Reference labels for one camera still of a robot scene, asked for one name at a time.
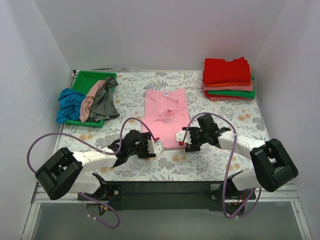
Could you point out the grey t-shirt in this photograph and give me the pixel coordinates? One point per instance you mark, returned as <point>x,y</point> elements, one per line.
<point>103,107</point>

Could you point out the dusty pink t-shirt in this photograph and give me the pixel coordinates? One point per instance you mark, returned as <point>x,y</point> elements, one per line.
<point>88,101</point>

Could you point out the green folded t-shirt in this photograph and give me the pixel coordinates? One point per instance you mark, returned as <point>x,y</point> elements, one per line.
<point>232,93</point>

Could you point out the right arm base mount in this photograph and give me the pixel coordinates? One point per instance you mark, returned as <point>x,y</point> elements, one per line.
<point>234,198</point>

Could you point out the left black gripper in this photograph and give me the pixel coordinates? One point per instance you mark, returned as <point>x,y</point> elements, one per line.
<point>145,146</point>

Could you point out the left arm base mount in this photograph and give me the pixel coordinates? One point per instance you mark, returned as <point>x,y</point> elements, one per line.
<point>105,193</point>

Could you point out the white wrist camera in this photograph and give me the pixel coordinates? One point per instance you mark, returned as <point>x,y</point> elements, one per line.
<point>183,137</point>
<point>154,147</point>

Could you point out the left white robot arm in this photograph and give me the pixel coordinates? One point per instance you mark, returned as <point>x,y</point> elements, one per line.
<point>69,171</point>

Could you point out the floral table mat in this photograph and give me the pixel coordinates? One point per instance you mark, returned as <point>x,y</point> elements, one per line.
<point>208,164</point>

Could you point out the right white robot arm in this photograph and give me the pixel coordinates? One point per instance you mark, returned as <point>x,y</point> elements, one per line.
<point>272,165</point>

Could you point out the aluminium frame rail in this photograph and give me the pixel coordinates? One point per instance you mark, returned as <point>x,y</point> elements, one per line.
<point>167,210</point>

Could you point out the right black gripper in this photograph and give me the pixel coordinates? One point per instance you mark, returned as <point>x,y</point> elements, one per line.
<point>191,140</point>

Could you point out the blue t-shirt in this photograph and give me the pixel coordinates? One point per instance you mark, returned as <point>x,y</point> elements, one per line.
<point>70,105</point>

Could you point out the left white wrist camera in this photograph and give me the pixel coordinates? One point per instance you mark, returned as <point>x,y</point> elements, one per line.
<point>154,147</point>

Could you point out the green plastic bin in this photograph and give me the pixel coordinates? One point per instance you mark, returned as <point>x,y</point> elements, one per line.
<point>83,82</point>

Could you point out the red folded t-shirt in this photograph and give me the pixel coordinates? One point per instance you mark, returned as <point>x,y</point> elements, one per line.
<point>217,70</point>

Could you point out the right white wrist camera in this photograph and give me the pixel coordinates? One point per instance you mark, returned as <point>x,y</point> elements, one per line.
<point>183,137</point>

